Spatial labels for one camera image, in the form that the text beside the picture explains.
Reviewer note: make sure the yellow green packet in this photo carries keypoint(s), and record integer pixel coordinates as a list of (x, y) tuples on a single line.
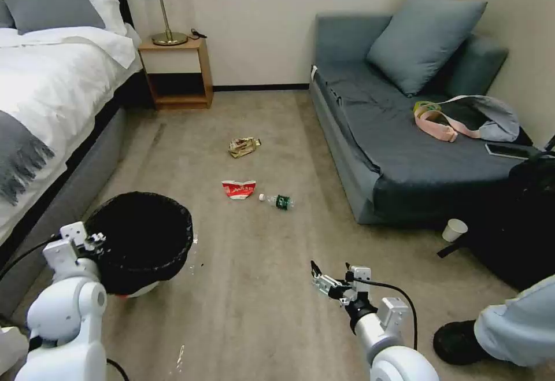
[(422, 106)]

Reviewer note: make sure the crumpled gold snack wrapper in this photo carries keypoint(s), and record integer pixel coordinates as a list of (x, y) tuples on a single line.
[(243, 147)]

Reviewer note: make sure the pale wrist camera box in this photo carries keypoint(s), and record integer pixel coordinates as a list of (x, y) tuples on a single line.
[(361, 274)]

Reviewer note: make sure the blue grey sofa cushion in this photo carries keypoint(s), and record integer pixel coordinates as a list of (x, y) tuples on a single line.
[(425, 43)]

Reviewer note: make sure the brass table lamp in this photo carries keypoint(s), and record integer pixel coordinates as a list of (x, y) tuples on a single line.
[(165, 16)]

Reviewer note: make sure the blue grey sofa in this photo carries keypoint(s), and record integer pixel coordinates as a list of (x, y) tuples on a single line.
[(390, 147)]

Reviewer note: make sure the white bed duvet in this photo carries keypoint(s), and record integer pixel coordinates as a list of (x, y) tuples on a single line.
[(56, 82)]

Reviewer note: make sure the white paper cup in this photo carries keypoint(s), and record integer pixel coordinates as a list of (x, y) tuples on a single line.
[(453, 230)]

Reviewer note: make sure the person's leg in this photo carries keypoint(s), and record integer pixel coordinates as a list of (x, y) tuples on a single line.
[(520, 324)]

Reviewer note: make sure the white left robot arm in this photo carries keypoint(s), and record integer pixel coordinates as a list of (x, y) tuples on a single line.
[(65, 311)]

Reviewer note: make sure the torn red white carton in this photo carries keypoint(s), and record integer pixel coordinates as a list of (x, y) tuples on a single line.
[(237, 189)]

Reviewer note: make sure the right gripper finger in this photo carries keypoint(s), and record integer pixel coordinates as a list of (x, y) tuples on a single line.
[(326, 282), (348, 273)]

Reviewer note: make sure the clear plastic bottle green label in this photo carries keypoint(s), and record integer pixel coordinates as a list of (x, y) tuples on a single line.
[(281, 201)]

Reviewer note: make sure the trash bin with black bag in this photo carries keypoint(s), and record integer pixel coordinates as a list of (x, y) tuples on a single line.
[(138, 233)]

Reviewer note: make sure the wooden nightstand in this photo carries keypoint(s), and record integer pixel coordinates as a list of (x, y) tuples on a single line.
[(175, 53)]

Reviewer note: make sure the person's black shoe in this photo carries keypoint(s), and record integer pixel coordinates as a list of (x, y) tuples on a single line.
[(455, 342)]

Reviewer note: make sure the grey upholstered bed base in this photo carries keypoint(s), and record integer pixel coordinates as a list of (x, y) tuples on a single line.
[(86, 160)]

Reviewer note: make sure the grey fringed throw blanket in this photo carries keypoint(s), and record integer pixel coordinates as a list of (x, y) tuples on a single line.
[(19, 151)]

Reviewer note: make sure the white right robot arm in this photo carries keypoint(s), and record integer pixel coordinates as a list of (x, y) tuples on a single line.
[(390, 361)]

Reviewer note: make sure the black backpack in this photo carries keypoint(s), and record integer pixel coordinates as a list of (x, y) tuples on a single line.
[(520, 225)]

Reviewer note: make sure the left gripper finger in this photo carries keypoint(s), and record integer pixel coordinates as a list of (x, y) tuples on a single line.
[(96, 238), (98, 249)]

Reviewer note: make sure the smartphone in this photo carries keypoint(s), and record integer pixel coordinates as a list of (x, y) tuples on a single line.
[(507, 150)]

